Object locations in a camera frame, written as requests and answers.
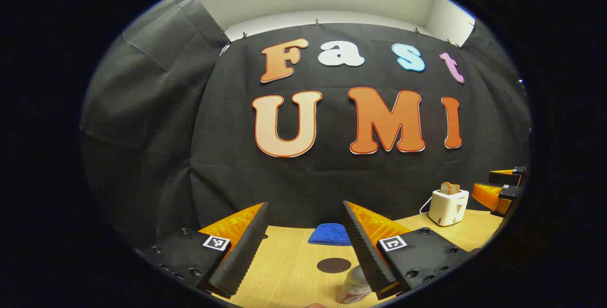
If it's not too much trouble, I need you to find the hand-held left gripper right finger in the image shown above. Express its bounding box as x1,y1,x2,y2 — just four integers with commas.
341,200,482,300

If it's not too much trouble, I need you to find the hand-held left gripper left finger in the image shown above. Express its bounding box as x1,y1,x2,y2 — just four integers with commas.
142,201,271,299

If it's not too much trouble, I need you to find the dark round coaster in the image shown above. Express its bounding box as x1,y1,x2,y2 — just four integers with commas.
317,258,352,274

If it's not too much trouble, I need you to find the silver water bottle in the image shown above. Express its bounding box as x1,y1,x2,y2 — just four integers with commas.
337,265,373,305

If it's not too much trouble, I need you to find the blue folded towel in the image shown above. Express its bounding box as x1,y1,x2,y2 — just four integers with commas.
308,223,352,246

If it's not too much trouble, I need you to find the white toaster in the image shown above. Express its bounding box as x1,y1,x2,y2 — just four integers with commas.
428,188,470,227

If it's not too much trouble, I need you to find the black backdrop cloth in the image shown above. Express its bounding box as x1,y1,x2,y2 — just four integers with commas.
81,0,532,252

